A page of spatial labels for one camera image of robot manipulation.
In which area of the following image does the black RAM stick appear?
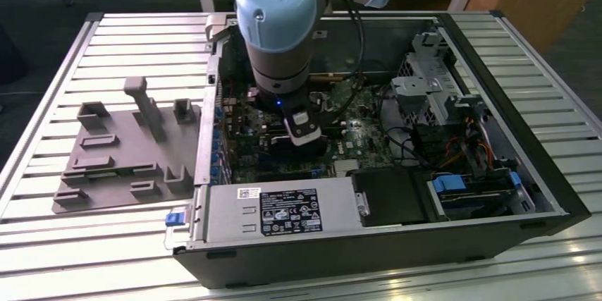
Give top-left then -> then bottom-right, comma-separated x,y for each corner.
266,120 -> 344,129

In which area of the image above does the black graphics card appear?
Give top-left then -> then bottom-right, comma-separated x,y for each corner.
262,133 -> 330,159

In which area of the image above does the green motherboard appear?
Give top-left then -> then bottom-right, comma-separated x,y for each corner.
218,78 -> 401,184

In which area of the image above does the small silver chipset heatsink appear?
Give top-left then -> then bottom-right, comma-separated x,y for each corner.
334,159 -> 358,175

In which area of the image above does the grey metal drive cage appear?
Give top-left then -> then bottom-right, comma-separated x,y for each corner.
389,31 -> 487,126

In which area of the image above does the grey power supply unit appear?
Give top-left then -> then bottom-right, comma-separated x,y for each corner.
206,178 -> 365,242

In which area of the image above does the grey plastic parts rack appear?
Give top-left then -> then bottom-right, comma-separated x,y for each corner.
50,75 -> 205,214

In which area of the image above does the black plastic drive bay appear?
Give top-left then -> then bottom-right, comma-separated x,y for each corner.
346,168 -> 440,228

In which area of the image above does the green RAM stick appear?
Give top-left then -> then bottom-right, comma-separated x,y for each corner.
85,169 -> 138,178

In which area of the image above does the blue case latch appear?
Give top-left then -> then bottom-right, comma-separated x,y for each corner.
165,211 -> 188,228

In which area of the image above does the hard disk blue carrier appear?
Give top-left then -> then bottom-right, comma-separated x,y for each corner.
428,172 -> 537,223

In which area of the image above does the black open PC case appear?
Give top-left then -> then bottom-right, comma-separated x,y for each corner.
165,11 -> 592,290

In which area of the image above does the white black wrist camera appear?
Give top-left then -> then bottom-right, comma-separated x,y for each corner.
284,110 -> 324,147

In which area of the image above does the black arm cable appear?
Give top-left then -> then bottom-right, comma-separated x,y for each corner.
334,0 -> 368,121

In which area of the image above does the black internal cable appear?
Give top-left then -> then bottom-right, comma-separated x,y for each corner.
381,125 -> 434,170

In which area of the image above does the coloured power wire bundle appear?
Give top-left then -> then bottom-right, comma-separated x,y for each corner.
437,134 -> 501,172

